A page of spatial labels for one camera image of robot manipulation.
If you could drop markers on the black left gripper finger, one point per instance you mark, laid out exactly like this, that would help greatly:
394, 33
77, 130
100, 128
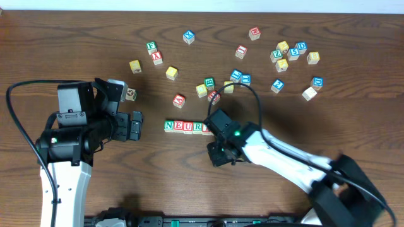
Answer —
136, 126
107, 98

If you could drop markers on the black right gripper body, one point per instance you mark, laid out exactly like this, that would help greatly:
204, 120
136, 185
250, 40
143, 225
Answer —
218, 152

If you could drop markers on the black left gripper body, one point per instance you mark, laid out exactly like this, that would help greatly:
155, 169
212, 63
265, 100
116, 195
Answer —
125, 126

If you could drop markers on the red i wooden block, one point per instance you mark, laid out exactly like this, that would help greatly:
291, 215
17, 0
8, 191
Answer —
206, 131
241, 51

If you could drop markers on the green R wooden block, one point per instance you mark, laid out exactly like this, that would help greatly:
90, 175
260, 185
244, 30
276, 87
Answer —
197, 128

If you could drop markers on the green N wooden block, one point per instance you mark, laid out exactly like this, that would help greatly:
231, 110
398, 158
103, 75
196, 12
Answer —
169, 126

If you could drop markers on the red u wooden block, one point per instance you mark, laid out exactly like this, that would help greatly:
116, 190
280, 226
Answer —
213, 97
188, 128

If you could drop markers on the red E wooden block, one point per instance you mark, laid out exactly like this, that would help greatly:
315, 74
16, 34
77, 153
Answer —
178, 126

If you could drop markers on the blue T wooden block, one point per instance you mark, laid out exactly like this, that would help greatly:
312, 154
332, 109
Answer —
246, 79

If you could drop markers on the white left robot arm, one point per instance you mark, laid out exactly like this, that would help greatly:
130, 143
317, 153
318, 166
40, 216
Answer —
68, 156

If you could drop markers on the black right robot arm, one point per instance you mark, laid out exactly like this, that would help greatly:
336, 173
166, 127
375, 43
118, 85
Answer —
340, 192

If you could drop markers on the soccer ball J wooden block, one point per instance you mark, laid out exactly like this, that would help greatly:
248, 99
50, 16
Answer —
131, 94

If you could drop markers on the yellow acorn wooden block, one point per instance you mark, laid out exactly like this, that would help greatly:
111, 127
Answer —
135, 66

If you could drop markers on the red A wooden block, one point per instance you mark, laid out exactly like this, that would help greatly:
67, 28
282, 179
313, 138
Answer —
179, 101

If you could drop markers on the red Y wooden block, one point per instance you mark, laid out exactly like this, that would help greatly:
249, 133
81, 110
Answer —
157, 58

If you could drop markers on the green F wooden block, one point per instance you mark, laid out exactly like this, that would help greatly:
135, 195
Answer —
151, 47

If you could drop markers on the yellow O wooden block left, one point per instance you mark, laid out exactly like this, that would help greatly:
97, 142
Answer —
171, 73

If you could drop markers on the yellow C wooden block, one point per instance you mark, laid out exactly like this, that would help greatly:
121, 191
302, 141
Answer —
201, 90

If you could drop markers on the green B wooden block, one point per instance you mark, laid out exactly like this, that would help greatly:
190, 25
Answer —
209, 83

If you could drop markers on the blue L wooden block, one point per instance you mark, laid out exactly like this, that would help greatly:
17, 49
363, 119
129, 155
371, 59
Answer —
236, 76

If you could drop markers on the blue 2 wooden block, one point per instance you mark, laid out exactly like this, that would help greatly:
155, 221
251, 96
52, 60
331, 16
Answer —
277, 86

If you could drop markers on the blue X wooden block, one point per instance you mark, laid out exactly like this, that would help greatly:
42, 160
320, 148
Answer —
188, 37

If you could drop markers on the yellow brush side wooden block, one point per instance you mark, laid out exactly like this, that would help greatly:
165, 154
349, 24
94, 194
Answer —
281, 65

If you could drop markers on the plain top 3 wooden block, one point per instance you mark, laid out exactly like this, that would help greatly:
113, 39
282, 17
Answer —
309, 93

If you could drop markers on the green Z wooden block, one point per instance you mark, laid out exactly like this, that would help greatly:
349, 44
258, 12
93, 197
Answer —
276, 55

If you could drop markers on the blue D wooden block lower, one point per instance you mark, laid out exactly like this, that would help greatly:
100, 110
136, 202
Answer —
317, 83

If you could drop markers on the blue d wooden block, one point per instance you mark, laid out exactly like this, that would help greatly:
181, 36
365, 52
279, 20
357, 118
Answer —
301, 47
317, 83

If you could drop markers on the blue 5 wooden block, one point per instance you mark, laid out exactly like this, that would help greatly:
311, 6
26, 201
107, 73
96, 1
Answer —
293, 54

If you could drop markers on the yellow soccer side wooden block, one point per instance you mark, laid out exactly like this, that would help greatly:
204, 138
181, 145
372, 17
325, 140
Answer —
283, 47

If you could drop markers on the red top far wooden block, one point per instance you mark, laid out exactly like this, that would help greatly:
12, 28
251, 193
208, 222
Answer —
254, 33

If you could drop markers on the yellow 8 wooden block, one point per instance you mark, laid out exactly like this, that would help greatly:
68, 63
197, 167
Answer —
313, 58

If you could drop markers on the blue D wooden block upper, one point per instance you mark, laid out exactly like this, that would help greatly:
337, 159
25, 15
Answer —
301, 47

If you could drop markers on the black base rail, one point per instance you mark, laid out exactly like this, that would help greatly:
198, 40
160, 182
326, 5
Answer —
117, 216

